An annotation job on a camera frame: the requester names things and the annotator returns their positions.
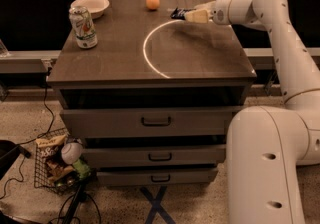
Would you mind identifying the dark blue rxbar wrapper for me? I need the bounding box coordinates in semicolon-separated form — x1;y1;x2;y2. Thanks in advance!
170;8;191;20

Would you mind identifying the green packet in basket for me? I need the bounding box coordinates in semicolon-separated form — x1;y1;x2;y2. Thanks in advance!
72;159;91;180

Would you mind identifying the grey drawer cabinet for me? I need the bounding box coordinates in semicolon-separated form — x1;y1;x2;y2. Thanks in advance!
48;0;256;176

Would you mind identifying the white bowl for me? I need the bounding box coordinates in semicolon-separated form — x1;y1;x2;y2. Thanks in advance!
71;0;110;19

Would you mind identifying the green white 7up can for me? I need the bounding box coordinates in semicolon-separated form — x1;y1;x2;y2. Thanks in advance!
69;6;98;49

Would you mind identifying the top grey drawer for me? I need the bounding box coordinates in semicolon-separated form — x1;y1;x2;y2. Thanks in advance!
61;106;241;138

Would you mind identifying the black tripod stand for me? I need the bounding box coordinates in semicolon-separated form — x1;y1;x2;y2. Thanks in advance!
47;182;102;224

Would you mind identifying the white ball in basket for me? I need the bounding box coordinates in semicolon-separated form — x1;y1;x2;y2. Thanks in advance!
61;143;83;165

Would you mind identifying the black wire basket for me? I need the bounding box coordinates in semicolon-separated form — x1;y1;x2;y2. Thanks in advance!
34;128;88;194

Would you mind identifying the black power cable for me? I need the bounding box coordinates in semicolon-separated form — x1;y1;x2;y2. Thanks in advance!
0;67;56;200

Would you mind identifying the middle grey drawer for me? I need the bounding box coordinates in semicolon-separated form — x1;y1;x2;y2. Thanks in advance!
83;145;226;168

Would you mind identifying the bottom grey drawer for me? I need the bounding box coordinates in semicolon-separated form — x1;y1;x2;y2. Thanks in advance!
97;167;218;187

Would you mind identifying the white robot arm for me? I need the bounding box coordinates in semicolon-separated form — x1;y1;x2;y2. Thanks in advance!
184;0;320;224

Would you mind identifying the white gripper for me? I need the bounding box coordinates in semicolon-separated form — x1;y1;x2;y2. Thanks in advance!
184;0;232;25

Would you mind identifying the grey drawer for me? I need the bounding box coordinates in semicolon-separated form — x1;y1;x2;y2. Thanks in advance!
97;167;218;187
83;145;226;168
61;106;241;138

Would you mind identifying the orange fruit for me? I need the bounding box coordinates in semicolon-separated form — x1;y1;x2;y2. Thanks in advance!
146;0;160;10

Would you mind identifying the snack bag in basket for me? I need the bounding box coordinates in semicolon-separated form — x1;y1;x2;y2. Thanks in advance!
36;134;67;169

